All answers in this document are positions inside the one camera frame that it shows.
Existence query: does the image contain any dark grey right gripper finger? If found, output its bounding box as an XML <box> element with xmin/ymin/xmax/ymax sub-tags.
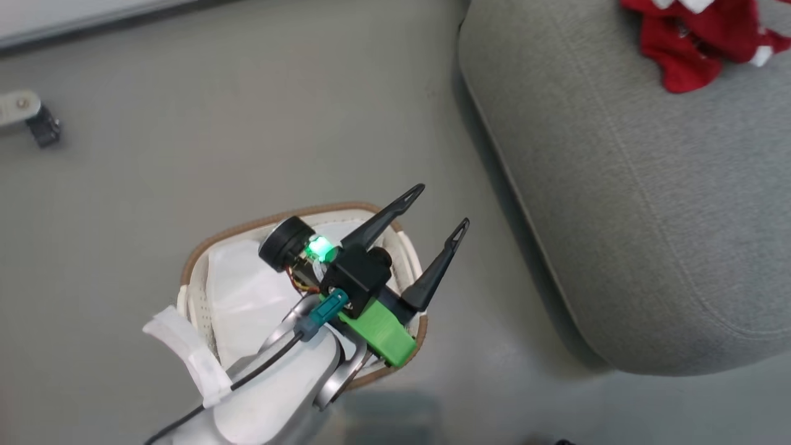
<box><xmin>341</xmin><ymin>184</ymin><xmax>426</xmax><ymax>253</ymax></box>
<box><xmin>402</xmin><ymin>218</ymin><xmax>470</xmax><ymax>311</ymax></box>

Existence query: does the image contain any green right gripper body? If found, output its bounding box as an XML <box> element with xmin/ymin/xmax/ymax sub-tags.
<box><xmin>337</xmin><ymin>297</ymin><xmax>416</xmax><ymax>367</ymax></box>

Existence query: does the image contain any red and white garment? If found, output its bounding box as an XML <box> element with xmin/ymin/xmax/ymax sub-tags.
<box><xmin>620</xmin><ymin>0</ymin><xmax>791</xmax><ymax>93</ymax></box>

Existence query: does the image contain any grey fabric sofa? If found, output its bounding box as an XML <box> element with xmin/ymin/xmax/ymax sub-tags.
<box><xmin>457</xmin><ymin>0</ymin><xmax>791</xmax><ymax>376</ymax></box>

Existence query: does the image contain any green glowing status light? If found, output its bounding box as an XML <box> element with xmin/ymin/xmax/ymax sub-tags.
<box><xmin>307</xmin><ymin>235</ymin><xmax>339</xmax><ymax>263</ymax></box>

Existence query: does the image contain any white fabric basket liner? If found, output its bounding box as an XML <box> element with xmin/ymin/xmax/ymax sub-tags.
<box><xmin>207</xmin><ymin>219</ymin><xmax>371</xmax><ymax>371</ymax></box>

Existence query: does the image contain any white woven laundry basket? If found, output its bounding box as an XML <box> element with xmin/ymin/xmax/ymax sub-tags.
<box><xmin>176</xmin><ymin>202</ymin><xmax>428</xmax><ymax>390</ymax></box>

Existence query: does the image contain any teal cable connector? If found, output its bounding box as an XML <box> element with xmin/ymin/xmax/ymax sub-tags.
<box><xmin>302</xmin><ymin>289</ymin><xmax>349</xmax><ymax>342</ymax></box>

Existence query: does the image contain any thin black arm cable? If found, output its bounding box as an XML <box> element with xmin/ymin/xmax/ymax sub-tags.
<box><xmin>145</xmin><ymin>331</ymin><xmax>307</xmax><ymax>445</ymax></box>

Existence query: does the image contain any white fabric cable strap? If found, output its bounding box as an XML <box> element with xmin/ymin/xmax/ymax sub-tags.
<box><xmin>143</xmin><ymin>306</ymin><xmax>233</xmax><ymax>409</ymax></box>

